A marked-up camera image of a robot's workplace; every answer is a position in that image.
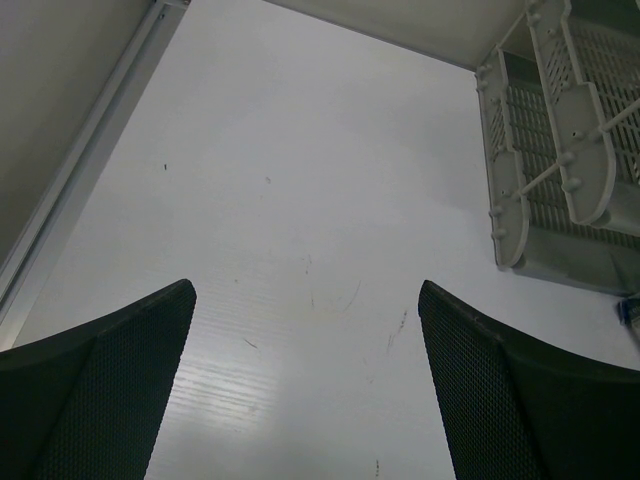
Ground pasta bag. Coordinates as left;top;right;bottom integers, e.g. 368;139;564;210
615;294;640;339

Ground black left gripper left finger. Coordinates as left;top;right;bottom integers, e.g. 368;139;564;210
1;279;197;479

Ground aluminium rail left edge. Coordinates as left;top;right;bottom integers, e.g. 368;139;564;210
1;1;188;349

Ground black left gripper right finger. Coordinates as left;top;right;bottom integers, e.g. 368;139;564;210
418;281;639;479

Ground grey three-tier tray shelf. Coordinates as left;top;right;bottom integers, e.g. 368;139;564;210
475;1;639;296

